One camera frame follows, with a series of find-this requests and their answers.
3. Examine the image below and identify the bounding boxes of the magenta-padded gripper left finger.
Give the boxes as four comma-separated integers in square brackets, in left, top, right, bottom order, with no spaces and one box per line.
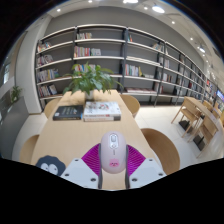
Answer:
[60,143,104,190]

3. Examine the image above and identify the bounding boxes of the curved wooden chair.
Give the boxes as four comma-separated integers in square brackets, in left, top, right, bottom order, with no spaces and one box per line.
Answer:
[140,128,181,176]
[43,98,63,120]
[19,134,40,165]
[119,94,141,118]

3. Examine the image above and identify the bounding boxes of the wooden tables and chairs group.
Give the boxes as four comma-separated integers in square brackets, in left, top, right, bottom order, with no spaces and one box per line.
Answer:
[170,96,224,158]

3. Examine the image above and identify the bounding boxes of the grey bookshelf unit with books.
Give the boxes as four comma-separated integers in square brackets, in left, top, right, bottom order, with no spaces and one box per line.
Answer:
[34,23,224,111]

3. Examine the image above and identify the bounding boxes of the white book red spine lettering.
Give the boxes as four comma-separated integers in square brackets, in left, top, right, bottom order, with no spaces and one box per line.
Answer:
[83,114,122,123]

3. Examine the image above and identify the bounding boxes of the white illustrated book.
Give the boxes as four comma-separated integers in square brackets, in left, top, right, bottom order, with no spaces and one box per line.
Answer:
[83,100,122,117]

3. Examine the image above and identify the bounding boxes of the pale pink computer mouse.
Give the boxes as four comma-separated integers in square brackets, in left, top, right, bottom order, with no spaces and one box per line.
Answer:
[99,130,128,175]

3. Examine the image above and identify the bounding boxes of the dark cloud-shaped mouse pad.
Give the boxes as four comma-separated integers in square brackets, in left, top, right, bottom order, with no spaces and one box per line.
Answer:
[35,155,67,177]

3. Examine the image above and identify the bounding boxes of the black book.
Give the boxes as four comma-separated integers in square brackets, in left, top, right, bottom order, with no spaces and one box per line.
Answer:
[52,104,84,122]

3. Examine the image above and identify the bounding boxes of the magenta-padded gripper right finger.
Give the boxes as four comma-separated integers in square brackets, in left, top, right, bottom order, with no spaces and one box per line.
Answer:
[124,144,167,190]

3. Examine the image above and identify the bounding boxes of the ceiling lights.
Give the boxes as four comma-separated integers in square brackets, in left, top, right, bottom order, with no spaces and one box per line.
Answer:
[54,0,208,54]

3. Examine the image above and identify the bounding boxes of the green potted plant white pot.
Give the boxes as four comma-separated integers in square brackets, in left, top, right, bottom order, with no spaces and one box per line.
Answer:
[62,62,124,101]

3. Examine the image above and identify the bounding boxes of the small green floor plant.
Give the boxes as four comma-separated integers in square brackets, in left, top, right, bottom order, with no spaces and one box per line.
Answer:
[9,85,24,104]

